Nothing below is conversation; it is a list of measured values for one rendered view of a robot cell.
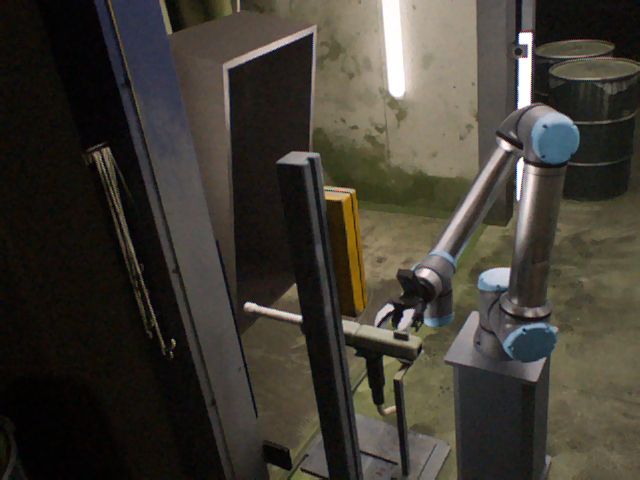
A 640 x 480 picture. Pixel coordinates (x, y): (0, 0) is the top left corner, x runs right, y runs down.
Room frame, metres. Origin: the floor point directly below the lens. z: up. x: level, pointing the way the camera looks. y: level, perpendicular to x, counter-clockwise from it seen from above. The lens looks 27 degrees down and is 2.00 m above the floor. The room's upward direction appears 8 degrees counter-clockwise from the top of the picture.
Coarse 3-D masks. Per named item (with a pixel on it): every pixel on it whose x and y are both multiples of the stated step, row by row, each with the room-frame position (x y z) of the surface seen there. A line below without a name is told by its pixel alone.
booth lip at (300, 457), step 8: (360, 376) 2.37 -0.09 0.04; (352, 384) 2.32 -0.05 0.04; (352, 392) 2.29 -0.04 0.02; (320, 432) 2.05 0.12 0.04; (312, 440) 2.01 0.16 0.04; (304, 448) 1.97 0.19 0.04; (296, 456) 1.93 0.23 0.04; (304, 456) 1.93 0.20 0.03; (296, 464) 1.89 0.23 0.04; (288, 472) 1.85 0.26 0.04
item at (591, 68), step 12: (588, 60) 4.40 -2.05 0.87; (600, 60) 4.36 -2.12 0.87; (612, 60) 4.31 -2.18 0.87; (552, 72) 4.23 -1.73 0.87; (564, 72) 4.21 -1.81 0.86; (576, 72) 4.17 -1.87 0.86; (588, 72) 4.12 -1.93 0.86; (600, 72) 4.08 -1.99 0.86; (612, 72) 4.04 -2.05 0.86; (624, 72) 4.00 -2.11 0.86
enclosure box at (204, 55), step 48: (192, 48) 2.22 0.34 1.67; (240, 48) 2.23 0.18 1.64; (288, 48) 2.65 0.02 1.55; (192, 96) 2.16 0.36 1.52; (240, 96) 2.76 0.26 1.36; (288, 96) 2.67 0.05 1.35; (240, 144) 2.78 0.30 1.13; (288, 144) 2.70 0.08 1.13; (240, 192) 2.80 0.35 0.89; (240, 240) 2.83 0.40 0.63; (240, 288) 2.58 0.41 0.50; (288, 288) 2.57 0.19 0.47
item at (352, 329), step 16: (256, 304) 1.39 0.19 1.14; (288, 320) 1.31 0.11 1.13; (352, 336) 1.20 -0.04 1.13; (368, 336) 1.17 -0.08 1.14; (384, 336) 1.16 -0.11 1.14; (400, 336) 1.15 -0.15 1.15; (368, 352) 1.18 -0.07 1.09; (384, 352) 1.15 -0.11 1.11; (400, 352) 1.13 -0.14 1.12; (416, 352) 1.11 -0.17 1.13; (368, 368) 1.18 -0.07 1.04; (384, 384) 1.19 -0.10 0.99; (384, 400) 1.18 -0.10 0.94
